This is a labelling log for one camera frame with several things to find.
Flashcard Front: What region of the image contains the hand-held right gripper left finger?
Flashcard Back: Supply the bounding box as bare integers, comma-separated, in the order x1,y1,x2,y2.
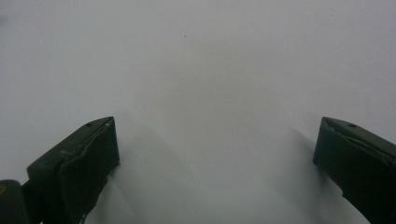
26,116,121,224

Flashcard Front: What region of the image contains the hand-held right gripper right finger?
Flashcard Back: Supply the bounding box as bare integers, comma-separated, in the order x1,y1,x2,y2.
312,116,396,224

